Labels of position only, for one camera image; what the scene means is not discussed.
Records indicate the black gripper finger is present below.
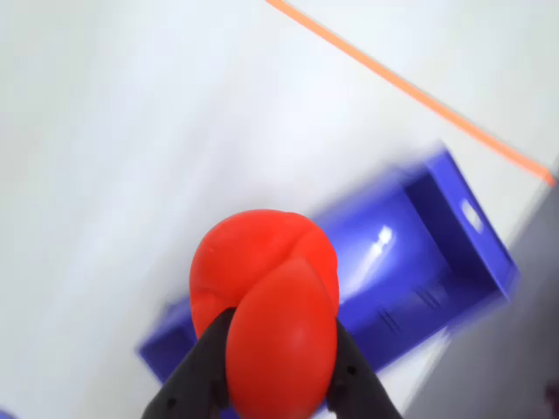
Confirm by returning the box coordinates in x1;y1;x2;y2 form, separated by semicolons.
325;321;404;419
145;306;238;419

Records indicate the blue plastic box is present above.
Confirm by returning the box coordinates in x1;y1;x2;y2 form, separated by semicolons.
135;140;522;415

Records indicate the orange tape line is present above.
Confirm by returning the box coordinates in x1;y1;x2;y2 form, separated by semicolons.
264;0;557;189

